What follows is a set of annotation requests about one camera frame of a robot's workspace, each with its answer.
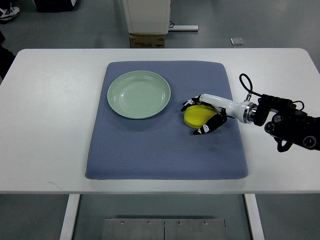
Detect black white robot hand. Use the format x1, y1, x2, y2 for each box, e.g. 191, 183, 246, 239
180, 94, 256, 135

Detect yellow starfruit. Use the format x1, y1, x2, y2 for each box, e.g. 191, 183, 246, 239
183, 105, 217, 129

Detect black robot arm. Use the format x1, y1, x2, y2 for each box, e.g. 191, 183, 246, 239
239, 73, 320, 153

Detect grey floor plate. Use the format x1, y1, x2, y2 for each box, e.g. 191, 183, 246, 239
230, 37, 244, 46

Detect light green plate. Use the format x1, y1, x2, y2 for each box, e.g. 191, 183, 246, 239
107, 70, 171, 120

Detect blue-grey padded mat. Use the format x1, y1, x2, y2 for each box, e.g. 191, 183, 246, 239
85, 61, 248, 180

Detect cardboard box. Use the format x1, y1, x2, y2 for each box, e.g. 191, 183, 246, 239
129, 34, 166, 49

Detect white table leg right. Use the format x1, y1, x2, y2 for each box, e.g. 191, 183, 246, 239
244, 194, 265, 240

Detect white table leg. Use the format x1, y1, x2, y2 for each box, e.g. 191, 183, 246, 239
59, 194, 81, 240
244, 194, 265, 240

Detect white cabinet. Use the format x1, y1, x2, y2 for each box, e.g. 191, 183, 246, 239
121, 0, 171, 35

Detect white table leg left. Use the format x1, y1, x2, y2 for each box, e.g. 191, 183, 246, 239
59, 194, 81, 240

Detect person's left sneaker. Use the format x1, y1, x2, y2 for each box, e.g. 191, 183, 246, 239
0, 6, 20, 22

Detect white floor rail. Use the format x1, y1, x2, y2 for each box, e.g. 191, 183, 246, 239
168, 24, 199, 32

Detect metal base plate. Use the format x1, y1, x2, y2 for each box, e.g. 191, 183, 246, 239
102, 218, 228, 240

